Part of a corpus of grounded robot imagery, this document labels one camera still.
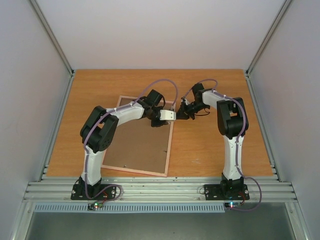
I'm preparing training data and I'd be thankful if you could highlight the right aluminium corner post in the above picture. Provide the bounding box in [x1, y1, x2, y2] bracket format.
[244, 0, 293, 78]

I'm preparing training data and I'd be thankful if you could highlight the grey slotted cable duct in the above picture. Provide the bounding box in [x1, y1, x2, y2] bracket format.
[34, 202, 225, 214]

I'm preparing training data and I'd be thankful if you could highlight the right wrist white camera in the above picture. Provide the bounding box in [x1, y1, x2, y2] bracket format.
[181, 96, 189, 105]

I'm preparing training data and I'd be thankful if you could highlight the small circuit board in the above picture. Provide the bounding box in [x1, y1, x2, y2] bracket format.
[224, 201, 242, 209]
[87, 202, 104, 211]

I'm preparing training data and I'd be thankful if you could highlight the right small circuit board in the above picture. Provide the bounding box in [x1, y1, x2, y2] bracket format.
[224, 201, 242, 209]

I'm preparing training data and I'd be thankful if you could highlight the left aluminium corner post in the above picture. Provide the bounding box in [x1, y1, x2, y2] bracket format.
[28, 0, 75, 76]

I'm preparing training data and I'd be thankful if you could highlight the brown cardboard backing board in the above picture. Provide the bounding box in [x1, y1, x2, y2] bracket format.
[103, 97, 173, 175]

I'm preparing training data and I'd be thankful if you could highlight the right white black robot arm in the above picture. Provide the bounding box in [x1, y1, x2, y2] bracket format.
[176, 81, 250, 201]

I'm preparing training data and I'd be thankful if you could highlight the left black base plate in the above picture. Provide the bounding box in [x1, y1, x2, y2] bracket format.
[70, 177, 117, 201]

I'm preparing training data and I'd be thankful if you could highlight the pink wooden picture frame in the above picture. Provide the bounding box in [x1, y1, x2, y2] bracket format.
[101, 95, 175, 178]

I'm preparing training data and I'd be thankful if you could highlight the left small circuit board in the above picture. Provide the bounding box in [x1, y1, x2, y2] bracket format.
[87, 202, 104, 211]

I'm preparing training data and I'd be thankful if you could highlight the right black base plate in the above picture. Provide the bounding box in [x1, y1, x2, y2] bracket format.
[204, 184, 250, 201]

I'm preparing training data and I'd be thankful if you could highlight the aluminium corner post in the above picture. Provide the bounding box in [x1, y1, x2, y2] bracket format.
[28, 0, 75, 76]
[244, 0, 293, 78]

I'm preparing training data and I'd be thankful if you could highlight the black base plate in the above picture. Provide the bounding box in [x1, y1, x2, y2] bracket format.
[204, 184, 250, 201]
[70, 177, 117, 201]

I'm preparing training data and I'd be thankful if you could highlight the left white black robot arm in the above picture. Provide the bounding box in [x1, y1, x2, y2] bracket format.
[71, 89, 176, 200]

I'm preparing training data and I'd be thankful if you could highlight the aluminium front rail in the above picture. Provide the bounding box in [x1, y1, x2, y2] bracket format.
[23, 176, 298, 203]

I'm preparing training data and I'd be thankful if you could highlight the wrist white camera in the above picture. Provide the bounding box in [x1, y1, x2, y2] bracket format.
[159, 109, 177, 121]
[181, 96, 189, 105]

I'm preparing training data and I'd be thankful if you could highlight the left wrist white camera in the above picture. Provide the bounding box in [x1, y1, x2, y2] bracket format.
[159, 109, 177, 121]

